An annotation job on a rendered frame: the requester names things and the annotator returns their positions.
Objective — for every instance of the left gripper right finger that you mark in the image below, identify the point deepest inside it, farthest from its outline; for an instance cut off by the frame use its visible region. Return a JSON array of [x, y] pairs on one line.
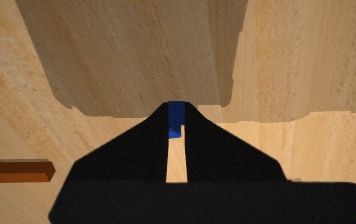
[[223, 157]]

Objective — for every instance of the orange rod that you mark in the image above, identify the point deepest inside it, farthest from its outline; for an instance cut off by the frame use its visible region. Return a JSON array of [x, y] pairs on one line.
[[22, 172]]

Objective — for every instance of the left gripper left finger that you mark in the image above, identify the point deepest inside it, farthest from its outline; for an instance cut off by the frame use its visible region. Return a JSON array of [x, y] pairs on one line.
[[131, 155]]

